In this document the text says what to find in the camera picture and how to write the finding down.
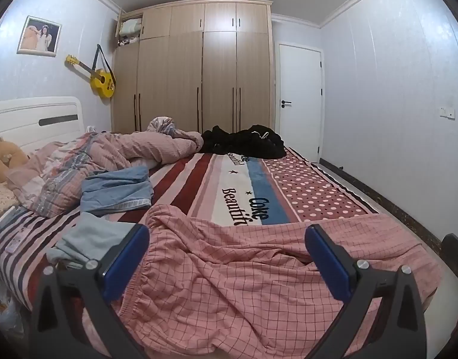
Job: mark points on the plastic bag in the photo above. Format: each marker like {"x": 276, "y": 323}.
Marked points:
{"x": 4, "y": 306}

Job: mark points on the pink quilt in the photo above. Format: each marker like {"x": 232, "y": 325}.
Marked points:
{"x": 139, "y": 146}

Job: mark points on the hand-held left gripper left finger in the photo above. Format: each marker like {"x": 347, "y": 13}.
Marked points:
{"x": 126, "y": 260}

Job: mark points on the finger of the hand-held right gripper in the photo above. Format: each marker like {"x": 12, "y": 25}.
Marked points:
{"x": 454, "y": 247}

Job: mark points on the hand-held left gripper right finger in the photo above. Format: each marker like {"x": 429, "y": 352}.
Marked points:
{"x": 328, "y": 265}

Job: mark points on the wooden wardrobe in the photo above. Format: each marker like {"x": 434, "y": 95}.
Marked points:
{"x": 184, "y": 74}

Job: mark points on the striped printed blanket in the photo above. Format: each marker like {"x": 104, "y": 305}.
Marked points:
{"x": 214, "y": 179}

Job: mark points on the dark baseboard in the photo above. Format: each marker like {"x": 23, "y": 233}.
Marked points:
{"x": 386, "y": 202}

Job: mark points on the light blue cloth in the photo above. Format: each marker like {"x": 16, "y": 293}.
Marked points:
{"x": 90, "y": 232}

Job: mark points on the pink checked pants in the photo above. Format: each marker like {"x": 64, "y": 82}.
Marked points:
{"x": 232, "y": 269}

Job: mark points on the white wall switch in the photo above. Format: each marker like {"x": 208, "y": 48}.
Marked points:
{"x": 447, "y": 113}

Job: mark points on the white bed headboard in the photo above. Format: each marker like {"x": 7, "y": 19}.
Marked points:
{"x": 19, "y": 112}

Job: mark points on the white door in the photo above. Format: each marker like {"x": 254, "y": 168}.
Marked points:
{"x": 300, "y": 82}

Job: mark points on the folded bedding in wardrobe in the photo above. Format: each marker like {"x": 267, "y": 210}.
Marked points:
{"x": 130, "y": 28}

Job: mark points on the tan plush toy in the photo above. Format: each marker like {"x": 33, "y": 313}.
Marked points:
{"x": 4, "y": 157}

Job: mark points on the cream lace pillow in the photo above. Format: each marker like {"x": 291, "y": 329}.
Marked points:
{"x": 0, "y": 202}

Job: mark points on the blue denim garment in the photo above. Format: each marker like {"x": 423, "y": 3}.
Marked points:
{"x": 116, "y": 190}

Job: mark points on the black clothes pile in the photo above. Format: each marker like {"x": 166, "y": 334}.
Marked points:
{"x": 247, "y": 142}

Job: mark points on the yellow guitar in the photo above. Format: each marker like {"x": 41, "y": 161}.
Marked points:
{"x": 101, "y": 82}

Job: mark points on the framed wall picture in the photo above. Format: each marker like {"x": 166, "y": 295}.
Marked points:
{"x": 39, "y": 36}

